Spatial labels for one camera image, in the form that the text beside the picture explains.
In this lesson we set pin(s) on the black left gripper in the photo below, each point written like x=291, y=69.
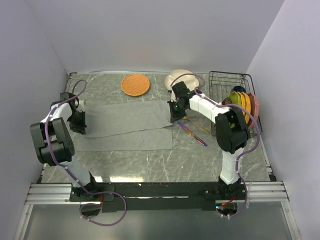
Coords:
x=80, y=128

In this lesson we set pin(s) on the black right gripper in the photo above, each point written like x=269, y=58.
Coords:
x=174, y=116

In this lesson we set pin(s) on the grey cloth napkin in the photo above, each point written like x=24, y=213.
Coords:
x=133, y=126

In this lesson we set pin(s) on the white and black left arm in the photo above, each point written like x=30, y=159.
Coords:
x=54, y=145

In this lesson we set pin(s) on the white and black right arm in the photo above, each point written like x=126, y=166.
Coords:
x=231, y=132

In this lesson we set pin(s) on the iridescent purple knife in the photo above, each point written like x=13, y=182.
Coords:
x=189, y=132

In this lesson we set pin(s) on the cream divided plate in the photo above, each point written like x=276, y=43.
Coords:
x=190, y=80

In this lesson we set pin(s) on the gold spoon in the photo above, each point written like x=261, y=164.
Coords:
x=204, y=129

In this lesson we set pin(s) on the red patterned plate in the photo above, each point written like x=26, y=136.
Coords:
x=226, y=101

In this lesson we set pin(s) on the orange woven round coaster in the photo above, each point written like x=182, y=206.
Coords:
x=135, y=84

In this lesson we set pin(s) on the green scalloped plate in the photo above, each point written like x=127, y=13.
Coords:
x=238, y=99

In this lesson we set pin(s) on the dark blue bowl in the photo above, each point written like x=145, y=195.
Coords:
x=239, y=89

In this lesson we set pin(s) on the yellow scalloped plate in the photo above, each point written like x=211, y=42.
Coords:
x=247, y=118

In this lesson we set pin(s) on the orange scalloped plate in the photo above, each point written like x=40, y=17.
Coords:
x=248, y=102

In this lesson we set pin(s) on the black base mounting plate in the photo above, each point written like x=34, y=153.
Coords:
x=139, y=196

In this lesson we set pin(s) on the black wire dish rack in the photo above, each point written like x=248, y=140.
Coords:
x=221, y=85

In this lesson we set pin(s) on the aluminium frame rail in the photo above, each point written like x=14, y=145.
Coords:
x=59, y=194

